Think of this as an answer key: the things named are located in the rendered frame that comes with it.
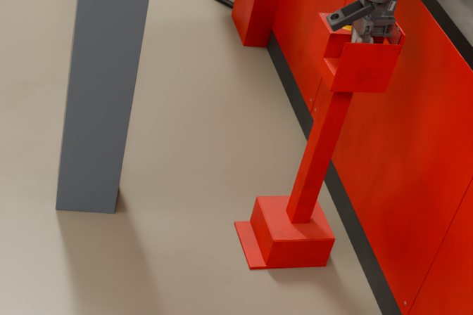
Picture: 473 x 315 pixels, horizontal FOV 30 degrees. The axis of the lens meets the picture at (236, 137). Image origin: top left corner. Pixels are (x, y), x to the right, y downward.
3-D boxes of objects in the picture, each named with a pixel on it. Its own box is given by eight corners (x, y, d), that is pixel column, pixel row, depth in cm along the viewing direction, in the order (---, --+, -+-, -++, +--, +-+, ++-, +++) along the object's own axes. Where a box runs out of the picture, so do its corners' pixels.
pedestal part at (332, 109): (285, 210, 272) (331, 64, 240) (303, 209, 274) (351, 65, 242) (291, 223, 268) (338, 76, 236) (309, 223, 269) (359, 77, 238)
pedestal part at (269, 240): (233, 223, 280) (241, 195, 273) (306, 222, 288) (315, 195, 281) (249, 269, 265) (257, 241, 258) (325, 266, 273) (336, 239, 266)
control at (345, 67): (306, 49, 244) (323, -8, 233) (359, 52, 249) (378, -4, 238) (329, 91, 229) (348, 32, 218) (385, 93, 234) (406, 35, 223)
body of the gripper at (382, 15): (390, 40, 225) (402, -2, 217) (360, 41, 222) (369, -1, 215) (380, 24, 230) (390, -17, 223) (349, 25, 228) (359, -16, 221)
